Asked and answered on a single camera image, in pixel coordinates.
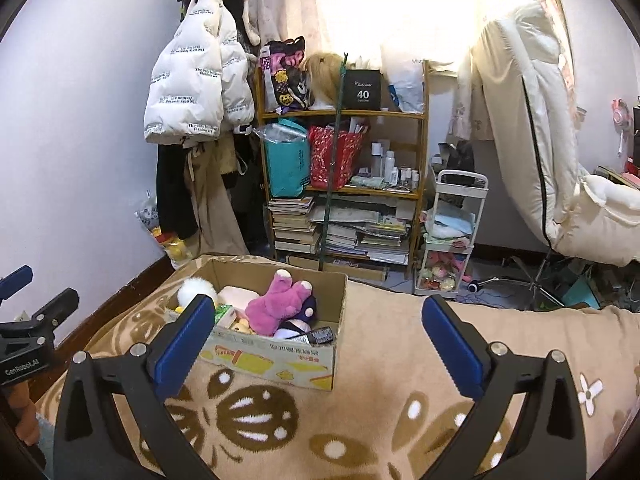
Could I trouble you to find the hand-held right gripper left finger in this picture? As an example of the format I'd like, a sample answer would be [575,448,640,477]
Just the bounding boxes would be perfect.
[52,294,217,480]

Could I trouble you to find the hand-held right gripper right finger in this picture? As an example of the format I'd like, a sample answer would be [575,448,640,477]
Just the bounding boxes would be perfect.
[421,294,587,480]

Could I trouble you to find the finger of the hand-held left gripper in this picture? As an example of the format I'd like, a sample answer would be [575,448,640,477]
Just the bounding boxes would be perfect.
[0,287,80,341]
[0,266,34,303]

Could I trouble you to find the white and yellow duck plush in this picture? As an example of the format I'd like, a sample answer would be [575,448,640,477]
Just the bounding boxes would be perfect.
[175,277,253,336]

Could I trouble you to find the printed cardboard box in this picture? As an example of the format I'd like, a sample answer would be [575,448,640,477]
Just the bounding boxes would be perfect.
[167,258,349,392]

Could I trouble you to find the pink bear plush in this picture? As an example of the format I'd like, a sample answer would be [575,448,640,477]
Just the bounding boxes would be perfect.
[244,269,315,337]

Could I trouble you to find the black tissue packet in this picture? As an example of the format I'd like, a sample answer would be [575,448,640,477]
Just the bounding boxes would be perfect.
[300,326,335,346]

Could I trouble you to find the person's left hand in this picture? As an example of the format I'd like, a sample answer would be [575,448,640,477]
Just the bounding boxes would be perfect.
[10,381,40,446]

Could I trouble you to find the beige floral blanket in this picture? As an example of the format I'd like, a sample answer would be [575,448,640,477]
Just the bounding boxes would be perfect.
[32,255,640,480]

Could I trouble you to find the pink swirl roll plush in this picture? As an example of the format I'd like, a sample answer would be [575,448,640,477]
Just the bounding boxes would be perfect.
[217,286,261,311]

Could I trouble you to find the pile of pink toys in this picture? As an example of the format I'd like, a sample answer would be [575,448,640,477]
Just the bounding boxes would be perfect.
[419,252,471,291]

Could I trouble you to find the light blue folded cloth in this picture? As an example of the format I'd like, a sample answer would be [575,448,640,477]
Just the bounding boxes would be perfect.
[432,210,476,238]

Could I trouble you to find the plastic bag of toys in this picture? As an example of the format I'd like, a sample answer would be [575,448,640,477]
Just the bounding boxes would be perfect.
[134,190,193,266]

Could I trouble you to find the purple dressed plush doll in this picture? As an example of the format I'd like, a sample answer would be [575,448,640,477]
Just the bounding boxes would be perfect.
[272,294,318,341]

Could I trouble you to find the pile of books and papers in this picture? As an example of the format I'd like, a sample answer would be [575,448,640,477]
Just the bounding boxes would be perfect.
[307,197,418,266]

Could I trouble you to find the white trolley cart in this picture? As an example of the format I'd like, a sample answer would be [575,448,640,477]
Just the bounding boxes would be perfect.
[414,170,490,295]

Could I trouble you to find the teal bin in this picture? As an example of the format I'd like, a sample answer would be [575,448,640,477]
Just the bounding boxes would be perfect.
[562,277,601,311]

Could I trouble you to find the beige hanging coat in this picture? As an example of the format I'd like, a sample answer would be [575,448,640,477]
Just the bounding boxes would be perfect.
[182,135,251,261]

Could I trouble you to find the black hanging garment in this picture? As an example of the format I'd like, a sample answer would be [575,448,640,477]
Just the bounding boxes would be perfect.
[156,142,198,241]

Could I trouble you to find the stack of books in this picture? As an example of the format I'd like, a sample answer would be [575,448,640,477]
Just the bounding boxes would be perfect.
[268,196,323,256]

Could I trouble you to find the dark hanging clothes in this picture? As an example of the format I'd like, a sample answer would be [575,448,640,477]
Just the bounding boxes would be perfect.
[227,130,266,256]

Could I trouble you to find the group of small bottles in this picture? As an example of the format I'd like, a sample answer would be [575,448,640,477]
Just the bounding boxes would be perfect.
[370,141,421,192]

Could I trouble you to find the teal shopping bag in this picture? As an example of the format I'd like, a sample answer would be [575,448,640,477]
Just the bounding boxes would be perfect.
[263,120,311,198]

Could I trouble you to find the green pole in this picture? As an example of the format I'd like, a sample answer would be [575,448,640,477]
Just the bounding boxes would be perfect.
[318,52,348,271]

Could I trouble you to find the red patterned bag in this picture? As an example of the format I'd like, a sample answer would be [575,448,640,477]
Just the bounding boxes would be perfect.
[307,125,370,190]

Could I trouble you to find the wooden shelf rack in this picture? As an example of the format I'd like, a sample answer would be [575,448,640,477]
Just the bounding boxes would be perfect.
[254,57,431,281]

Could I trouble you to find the cream padded chair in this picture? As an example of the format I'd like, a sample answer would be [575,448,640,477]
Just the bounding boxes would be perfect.
[470,2,640,311]

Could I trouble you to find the white plastic bag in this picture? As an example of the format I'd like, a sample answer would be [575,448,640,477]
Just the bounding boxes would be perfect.
[381,47,426,113]

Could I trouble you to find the black gift box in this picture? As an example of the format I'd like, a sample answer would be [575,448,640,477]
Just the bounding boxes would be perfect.
[342,68,382,110]

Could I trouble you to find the white puffer jacket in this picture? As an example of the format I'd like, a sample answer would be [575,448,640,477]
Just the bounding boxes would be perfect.
[143,0,253,147]

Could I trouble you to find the black and pink printed bag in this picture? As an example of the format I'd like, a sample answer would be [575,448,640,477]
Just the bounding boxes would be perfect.
[259,36,310,113]

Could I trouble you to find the pink desk fan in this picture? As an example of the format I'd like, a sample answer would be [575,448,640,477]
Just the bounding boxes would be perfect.
[611,97,636,156]

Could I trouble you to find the blonde wig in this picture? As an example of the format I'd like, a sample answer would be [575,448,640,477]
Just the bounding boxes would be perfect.
[304,51,346,111]

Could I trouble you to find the light curtain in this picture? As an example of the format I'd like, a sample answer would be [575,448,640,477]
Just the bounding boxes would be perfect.
[247,0,571,141]

